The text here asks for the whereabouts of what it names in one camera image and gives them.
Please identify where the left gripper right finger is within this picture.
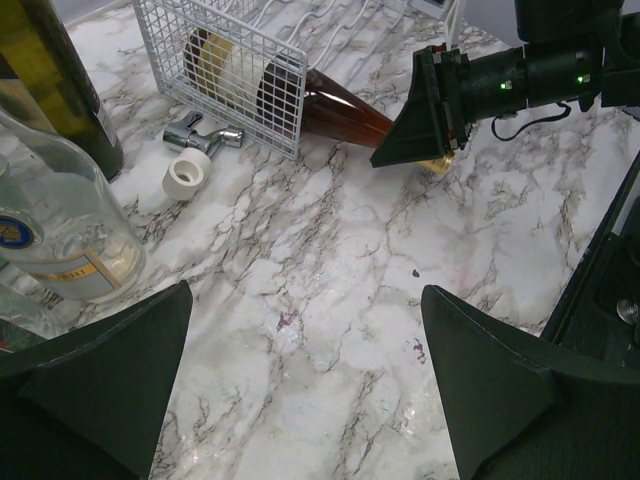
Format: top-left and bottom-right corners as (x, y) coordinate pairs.
(421, 285), (639, 479)

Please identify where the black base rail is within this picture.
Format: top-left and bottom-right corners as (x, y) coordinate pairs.
(540, 159), (639, 370)

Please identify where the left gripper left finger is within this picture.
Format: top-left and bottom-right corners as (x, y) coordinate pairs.
(1, 281), (193, 479)

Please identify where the clear glass wine bottle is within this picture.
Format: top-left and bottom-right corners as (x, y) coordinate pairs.
(1, 111), (146, 303)

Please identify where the dark green brown-label wine bottle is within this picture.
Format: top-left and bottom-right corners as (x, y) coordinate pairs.
(1, 1), (124, 180)

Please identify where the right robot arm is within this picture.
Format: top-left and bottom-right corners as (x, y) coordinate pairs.
(370, 1), (639, 169)

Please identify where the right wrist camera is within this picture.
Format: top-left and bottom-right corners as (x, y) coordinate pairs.
(408, 0), (467, 50)

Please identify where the clear bottle dark label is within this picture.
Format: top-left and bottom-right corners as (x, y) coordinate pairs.
(0, 284), (65, 354)

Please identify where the red bottle gold foil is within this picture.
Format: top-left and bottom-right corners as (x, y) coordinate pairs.
(182, 27), (459, 176)

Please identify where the white plastic pipe fitting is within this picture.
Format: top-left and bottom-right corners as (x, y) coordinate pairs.
(162, 148), (211, 201)

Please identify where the white wire wine rack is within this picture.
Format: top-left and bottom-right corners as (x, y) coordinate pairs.
(133, 1), (409, 159)

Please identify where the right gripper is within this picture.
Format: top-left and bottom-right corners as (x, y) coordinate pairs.
(370, 45), (528, 168)

